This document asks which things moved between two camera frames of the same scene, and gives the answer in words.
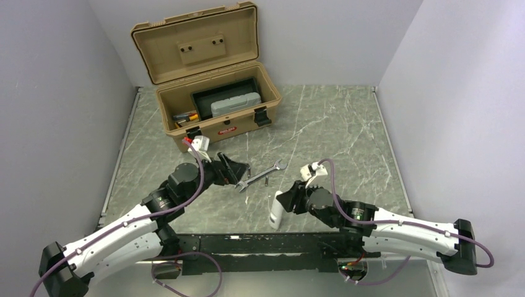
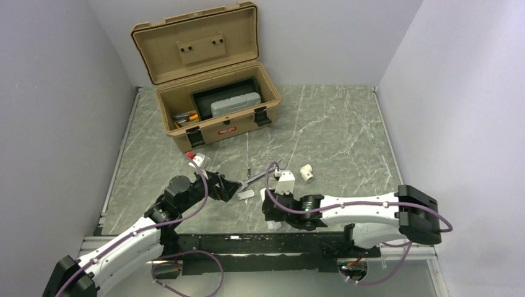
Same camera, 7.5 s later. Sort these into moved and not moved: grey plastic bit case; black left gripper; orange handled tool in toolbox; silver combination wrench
Moved: black left gripper
Not moved: grey plastic bit case; orange handled tool in toolbox; silver combination wrench
